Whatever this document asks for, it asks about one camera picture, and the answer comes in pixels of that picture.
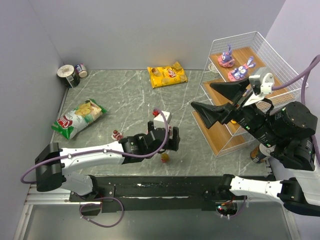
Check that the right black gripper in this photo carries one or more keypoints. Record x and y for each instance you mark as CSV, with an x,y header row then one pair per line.
x,y
233,108

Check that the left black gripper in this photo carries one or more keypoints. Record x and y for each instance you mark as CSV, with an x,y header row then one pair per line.
x,y
173,138

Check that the purple bunny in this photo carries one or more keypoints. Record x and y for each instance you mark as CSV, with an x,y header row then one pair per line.
x,y
226,59
239,73

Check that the strawberry cake slice toy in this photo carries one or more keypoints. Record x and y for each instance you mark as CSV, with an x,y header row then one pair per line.
x,y
116,135

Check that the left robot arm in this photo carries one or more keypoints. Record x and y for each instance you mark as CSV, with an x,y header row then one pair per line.
x,y
57,167

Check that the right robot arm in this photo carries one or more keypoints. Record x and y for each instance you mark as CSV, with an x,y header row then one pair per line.
x,y
287,132

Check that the Chobani yogurt cup behind shelf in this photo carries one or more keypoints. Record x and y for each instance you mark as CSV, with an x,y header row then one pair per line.
x,y
212,68

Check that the yellow Lays chips bag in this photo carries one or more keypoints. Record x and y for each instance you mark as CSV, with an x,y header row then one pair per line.
x,y
167,75

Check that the tin can front right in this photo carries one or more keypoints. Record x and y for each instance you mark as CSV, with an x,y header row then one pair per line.
x,y
259,154

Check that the green chips bag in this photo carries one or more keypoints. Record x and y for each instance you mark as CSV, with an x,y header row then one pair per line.
x,y
74,121

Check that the small blue white cup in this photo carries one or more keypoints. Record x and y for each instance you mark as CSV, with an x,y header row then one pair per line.
x,y
81,70

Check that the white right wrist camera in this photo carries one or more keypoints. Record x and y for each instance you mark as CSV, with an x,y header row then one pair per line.
x,y
261,82

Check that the white wire wooden shelf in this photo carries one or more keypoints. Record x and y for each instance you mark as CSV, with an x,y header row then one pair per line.
x,y
227,138

